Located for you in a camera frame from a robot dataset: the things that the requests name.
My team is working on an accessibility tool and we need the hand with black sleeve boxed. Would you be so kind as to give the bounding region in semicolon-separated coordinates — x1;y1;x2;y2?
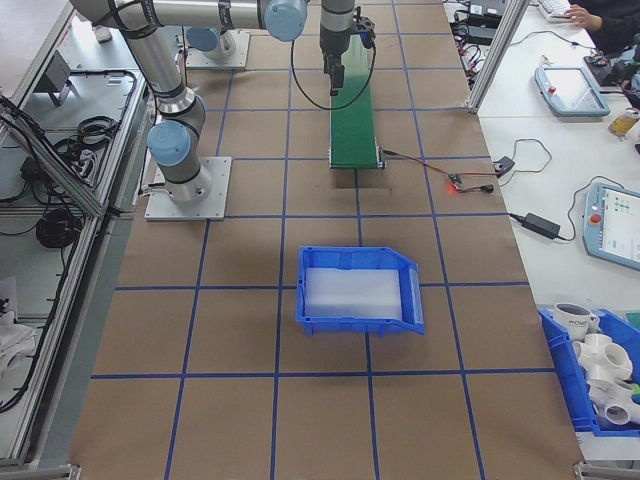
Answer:
568;3;603;29

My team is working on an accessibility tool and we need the green conveyor belt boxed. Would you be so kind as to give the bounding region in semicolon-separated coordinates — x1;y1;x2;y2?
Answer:
327;33;387;172

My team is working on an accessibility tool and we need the small black power brick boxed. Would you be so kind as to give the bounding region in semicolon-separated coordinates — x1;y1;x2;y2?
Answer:
464;23;504;45

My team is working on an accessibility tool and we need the large black power brick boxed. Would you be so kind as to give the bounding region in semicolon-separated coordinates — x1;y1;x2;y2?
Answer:
467;0;507;16

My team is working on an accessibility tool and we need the blue open-front plastic bin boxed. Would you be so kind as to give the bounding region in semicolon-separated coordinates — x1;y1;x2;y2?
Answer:
294;245;428;338

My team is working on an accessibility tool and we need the white keyboard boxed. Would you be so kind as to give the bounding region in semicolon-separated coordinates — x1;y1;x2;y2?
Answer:
538;0;575;22

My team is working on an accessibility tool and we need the blue-grey teach pendant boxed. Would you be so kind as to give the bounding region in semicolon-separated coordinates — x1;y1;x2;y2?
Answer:
581;180;640;275
533;64;612;119

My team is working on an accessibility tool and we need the slim black power adapter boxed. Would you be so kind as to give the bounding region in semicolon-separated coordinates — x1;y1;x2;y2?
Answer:
508;211;562;240

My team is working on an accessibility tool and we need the black desktop device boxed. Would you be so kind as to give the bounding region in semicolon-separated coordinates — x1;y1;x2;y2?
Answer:
597;58;635;94

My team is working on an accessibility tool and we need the grey box on stand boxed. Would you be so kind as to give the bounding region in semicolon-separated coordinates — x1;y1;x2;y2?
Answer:
33;49;77;107

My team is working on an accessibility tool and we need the yellow drinks can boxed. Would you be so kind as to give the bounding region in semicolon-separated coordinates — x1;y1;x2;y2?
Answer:
607;108;640;140

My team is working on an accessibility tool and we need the white printed mug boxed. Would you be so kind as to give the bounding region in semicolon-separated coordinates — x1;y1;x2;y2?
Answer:
553;301;601;337

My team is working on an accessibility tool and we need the blue storage crate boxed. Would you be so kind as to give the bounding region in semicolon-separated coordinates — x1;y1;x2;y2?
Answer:
538;307;640;434

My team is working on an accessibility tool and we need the white PVC pipe fitting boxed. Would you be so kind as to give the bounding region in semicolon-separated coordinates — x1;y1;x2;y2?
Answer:
571;332;632;382
585;377;639;427

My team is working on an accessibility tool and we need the crumpled white cloth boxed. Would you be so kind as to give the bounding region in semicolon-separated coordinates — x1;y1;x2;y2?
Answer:
0;277;40;384

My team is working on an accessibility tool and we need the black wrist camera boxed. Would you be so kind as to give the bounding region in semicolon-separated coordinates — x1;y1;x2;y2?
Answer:
351;13;377;50

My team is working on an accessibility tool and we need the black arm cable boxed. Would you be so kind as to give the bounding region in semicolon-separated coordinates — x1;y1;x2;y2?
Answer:
289;5;379;111

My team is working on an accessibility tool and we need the red black conveyor wire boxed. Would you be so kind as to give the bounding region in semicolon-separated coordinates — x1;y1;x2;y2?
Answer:
382;147;451;177

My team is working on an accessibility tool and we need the white square base plate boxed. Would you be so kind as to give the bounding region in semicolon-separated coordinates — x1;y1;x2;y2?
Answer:
184;30;251;70
143;155;234;222

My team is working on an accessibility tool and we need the cable hub with red plugs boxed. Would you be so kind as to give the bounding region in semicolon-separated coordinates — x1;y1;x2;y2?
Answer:
453;42;489;85

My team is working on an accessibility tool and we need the aluminium profile post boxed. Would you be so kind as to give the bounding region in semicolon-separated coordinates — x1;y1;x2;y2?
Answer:
466;0;527;115

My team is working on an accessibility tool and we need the thin black module cable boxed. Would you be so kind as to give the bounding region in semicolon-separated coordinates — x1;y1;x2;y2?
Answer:
502;138;553;187

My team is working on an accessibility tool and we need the dense black cable coil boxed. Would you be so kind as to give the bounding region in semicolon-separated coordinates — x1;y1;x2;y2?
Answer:
35;207;85;250

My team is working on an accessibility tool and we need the aluminium corner rail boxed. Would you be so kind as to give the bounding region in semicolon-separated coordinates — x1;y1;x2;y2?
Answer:
573;460;640;480
0;458;81;480

